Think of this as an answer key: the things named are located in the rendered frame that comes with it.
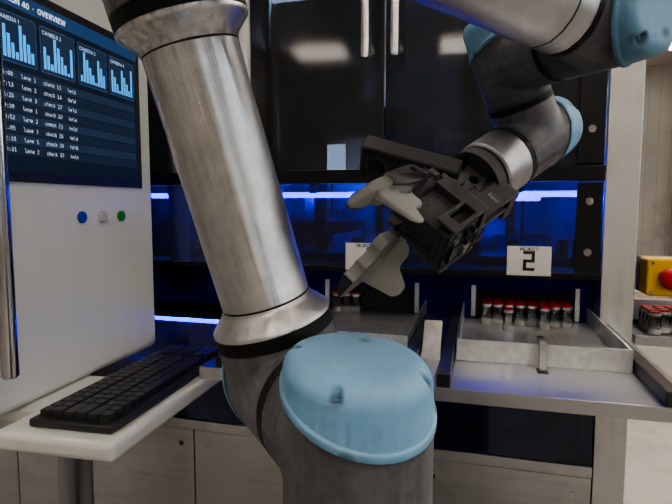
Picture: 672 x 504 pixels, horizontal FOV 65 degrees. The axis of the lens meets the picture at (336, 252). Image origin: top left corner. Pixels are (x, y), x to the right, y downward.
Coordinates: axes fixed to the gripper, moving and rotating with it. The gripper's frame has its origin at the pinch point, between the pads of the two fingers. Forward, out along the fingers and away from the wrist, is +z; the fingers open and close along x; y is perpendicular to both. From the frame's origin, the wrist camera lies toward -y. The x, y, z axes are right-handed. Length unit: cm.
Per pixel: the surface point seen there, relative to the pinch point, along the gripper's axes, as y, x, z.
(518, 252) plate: 1, 42, -51
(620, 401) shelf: 29.5, 22.1, -24.8
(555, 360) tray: 20.3, 32.2, -30.0
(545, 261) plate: 6, 42, -53
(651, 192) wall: -86, 654, -894
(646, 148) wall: -143, 603, -925
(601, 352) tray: 24, 29, -35
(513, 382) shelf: 18.6, 28.1, -19.5
